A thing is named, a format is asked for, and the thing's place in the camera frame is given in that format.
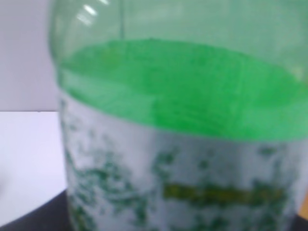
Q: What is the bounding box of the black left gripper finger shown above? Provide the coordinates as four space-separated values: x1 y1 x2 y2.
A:
0 191 72 231

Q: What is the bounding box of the green sprite bottle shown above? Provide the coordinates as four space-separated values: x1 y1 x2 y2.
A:
49 0 308 231

